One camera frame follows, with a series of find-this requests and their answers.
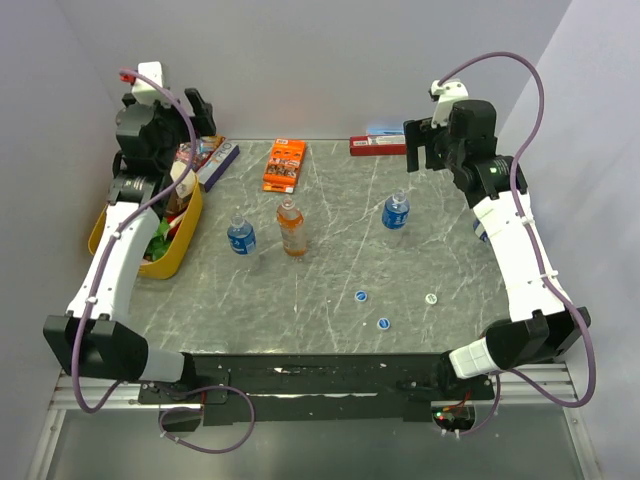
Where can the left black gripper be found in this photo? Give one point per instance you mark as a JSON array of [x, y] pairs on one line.
[[203, 112]]

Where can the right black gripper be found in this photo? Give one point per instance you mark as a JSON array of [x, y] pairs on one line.
[[419, 133]]

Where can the blue pocari bottle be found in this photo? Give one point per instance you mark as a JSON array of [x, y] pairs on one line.
[[396, 211], [241, 235]]

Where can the blue bottle cap front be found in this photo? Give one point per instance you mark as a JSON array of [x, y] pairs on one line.
[[383, 324]]

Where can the blue bottle cap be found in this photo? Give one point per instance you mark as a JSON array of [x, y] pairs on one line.
[[383, 324], [361, 296]]

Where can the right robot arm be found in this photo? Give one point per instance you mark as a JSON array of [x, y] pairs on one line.
[[539, 326]]

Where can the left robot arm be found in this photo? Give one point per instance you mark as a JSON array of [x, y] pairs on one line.
[[92, 338]]

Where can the orange drink bottle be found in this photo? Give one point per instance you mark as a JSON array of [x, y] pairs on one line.
[[291, 223]]

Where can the white bottle cap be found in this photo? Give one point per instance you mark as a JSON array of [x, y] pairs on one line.
[[431, 299]]

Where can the blue bottle cap middle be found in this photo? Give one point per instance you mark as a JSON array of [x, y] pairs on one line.
[[361, 296]]

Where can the colourful snack bag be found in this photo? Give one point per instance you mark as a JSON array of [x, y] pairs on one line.
[[205, 147]]

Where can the purple white box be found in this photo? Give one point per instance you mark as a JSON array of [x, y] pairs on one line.
[[213, 169]]

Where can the blue flat box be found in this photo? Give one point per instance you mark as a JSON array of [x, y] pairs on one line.
[[384, 130]]

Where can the red flat box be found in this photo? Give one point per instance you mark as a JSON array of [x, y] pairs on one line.
[[377, 145]]

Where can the brown paper roll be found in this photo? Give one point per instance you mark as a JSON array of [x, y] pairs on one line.
[[182, 194]]

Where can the orange snack box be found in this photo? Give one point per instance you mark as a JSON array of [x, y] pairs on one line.
[[283, 166]]

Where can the green toy lettuce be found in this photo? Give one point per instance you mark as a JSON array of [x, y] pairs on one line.
[[161, 240]]

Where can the yellow plastic basket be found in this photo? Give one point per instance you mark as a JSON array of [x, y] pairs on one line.
[[170, 250]]

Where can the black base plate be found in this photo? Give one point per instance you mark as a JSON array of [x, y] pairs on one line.
[[279, 387]]

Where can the aluminium rail frame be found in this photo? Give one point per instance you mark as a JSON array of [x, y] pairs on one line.
[[555, 378]]

